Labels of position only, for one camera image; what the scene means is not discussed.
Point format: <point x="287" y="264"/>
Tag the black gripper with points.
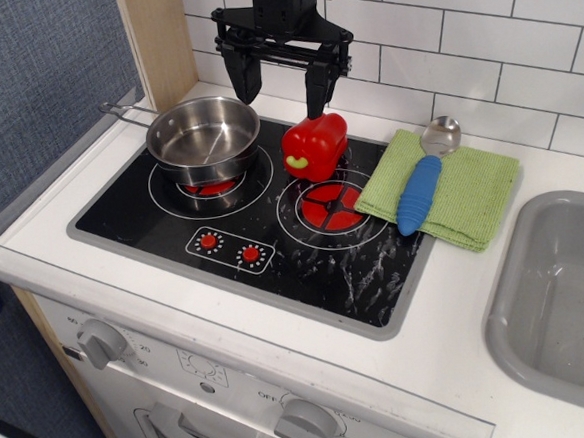
<point x="287" y="32"/>

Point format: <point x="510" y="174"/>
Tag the blue handled metal spoon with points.
<point x="440" y="138"/>

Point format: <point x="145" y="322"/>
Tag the red toy bell pepper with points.
<point x="313" y="147"/>

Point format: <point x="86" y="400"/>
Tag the stainless steel pot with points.
<point x="200" y="142"/>

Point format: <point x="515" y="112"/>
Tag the black toy stovetop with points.
<point x="289" y="243"/>

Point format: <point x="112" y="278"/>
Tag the green folded cloth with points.
<point x="470" y="200"/>

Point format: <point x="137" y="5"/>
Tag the grey left oven knob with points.
<point x="101" y="343"/>

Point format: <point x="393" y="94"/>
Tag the grey oven knob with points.
<point x="101" y="343"/>
<point x="303" y="419"/>

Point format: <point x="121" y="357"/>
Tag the grey right oven knob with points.
<point x="303" y="419"/>

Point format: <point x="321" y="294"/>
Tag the grey sink basin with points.
<point x="535" y="328"/>

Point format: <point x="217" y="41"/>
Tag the wooden side post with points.
<point x="159" y="37"/>

